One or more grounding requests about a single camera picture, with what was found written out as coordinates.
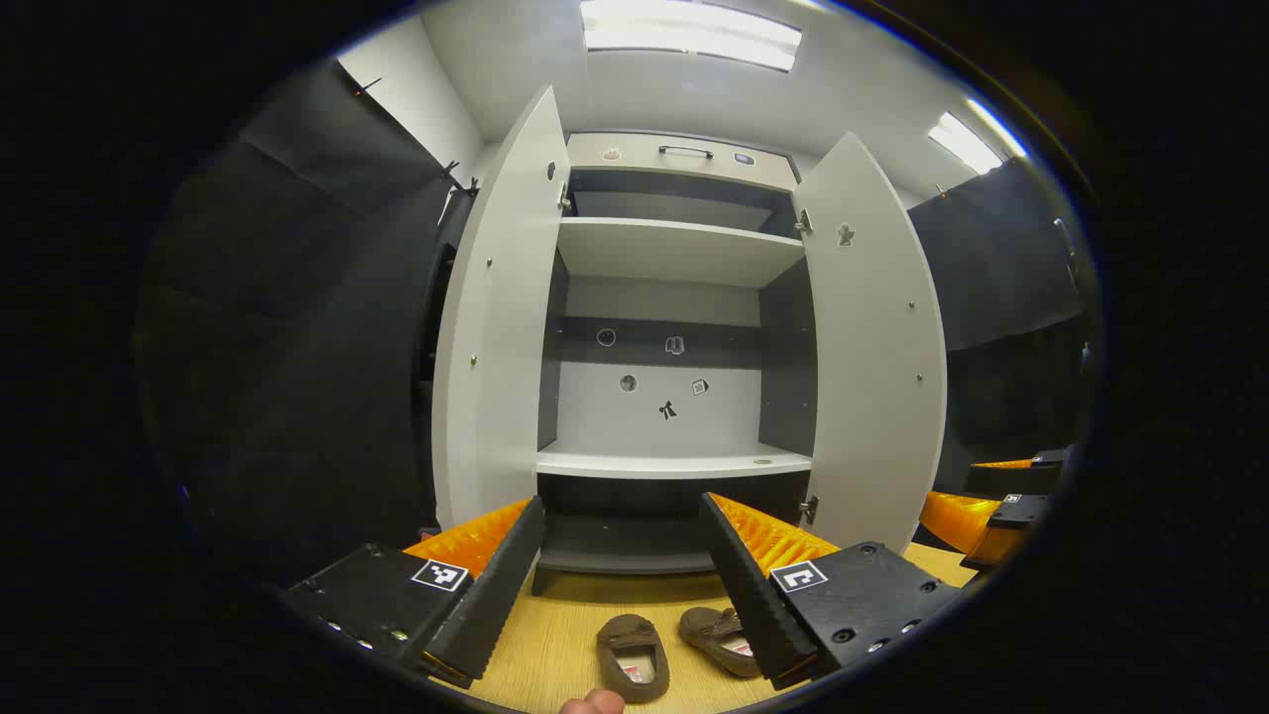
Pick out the narrow ceiling light panel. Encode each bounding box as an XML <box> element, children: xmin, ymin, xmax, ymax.
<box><xmin>929</xmin><ymin>99</ymin><xmax>1028</xmax><ymax>177</ymax></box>

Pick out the white cabinet door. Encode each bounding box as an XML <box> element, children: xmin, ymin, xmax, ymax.
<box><xmin>431</xmin><ymin>84</ymin><xmax>572</xmax><ymax>532</ymax></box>
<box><xmin>793</xmin><ymin>131</ymin><xmax>948</xmax><ymax>554</ymax></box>

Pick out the brown fuzzy shoe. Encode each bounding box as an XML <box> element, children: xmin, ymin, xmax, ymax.
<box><xmin>597</xmin><ymin>614</ymin><xmax>671</xmax><ymax>704</ymax></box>
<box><xmin>679</xmin><ymin>607</ymin><xmax>762</xmax><ymax>679</ymax></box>

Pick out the large ceiling light panel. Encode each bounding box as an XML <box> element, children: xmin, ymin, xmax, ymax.
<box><xmin>580</xmin><ymin>0</ymin><xmax>802</xmax><ymax>72</ymax></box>

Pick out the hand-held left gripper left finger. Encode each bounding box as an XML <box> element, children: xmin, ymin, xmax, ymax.
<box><xmin>283</xmin><ymin>496</ymin><xmax>547</xmax><ymax>687</ymax></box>

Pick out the white shoe cabinet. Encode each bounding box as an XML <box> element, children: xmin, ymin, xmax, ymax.
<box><xmin>431</xmin><ymin>84</ymin><xmax>948</xmax><ymax>596</ymax></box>

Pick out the white cabinet drawer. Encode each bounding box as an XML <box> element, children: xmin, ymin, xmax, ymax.
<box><xmin>567</xmin><ymin>132</ymin><xmax>800</xmax><ymax>192</ymax></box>

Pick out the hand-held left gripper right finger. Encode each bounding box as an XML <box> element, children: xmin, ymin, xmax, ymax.
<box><xmin>700</xmin><ymin>492</ymin><xmax>964</xmax><ymax>692</ymax></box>

